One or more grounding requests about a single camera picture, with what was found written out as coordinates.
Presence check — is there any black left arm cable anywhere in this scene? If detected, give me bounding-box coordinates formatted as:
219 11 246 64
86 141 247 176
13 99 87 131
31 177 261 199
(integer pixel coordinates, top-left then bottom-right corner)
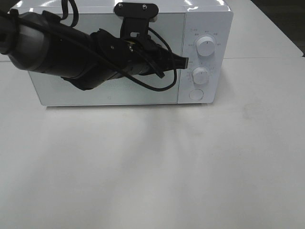
0 0 178 92

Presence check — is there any white microwave oven body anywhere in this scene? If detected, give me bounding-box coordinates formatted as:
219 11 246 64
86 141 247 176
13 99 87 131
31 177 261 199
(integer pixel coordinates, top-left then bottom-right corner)
9 0 234 107

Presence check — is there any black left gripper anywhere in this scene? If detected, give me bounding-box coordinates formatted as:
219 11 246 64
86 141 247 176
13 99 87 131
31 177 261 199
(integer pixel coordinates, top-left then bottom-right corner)
90 29 189 76

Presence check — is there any white microwave knob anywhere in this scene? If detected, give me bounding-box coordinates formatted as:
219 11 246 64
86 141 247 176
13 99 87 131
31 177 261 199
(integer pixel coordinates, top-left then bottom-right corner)
195 35 215 57
192 67 210 85

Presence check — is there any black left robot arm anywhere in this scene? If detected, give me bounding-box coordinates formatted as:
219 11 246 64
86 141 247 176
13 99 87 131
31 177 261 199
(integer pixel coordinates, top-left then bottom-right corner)
0 9 188 91

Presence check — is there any lower white microwave knob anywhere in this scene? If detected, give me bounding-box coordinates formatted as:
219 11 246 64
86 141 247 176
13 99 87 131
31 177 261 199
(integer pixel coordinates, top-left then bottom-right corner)
192 67 210 85

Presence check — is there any upper white microwave knob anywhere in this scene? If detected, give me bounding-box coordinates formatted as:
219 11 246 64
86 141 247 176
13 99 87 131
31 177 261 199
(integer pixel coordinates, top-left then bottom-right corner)
195 35 215 57

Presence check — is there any white microwave door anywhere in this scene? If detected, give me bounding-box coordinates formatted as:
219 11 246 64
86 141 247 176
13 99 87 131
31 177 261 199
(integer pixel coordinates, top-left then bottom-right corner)
30 13 184 106

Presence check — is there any round white door release button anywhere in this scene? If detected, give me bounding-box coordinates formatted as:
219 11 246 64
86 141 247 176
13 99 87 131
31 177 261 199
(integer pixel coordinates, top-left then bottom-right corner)
189 89 204 101

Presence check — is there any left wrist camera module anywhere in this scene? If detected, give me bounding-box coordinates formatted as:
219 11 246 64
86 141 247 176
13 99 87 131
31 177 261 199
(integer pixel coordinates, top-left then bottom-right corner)
113 2 159 42

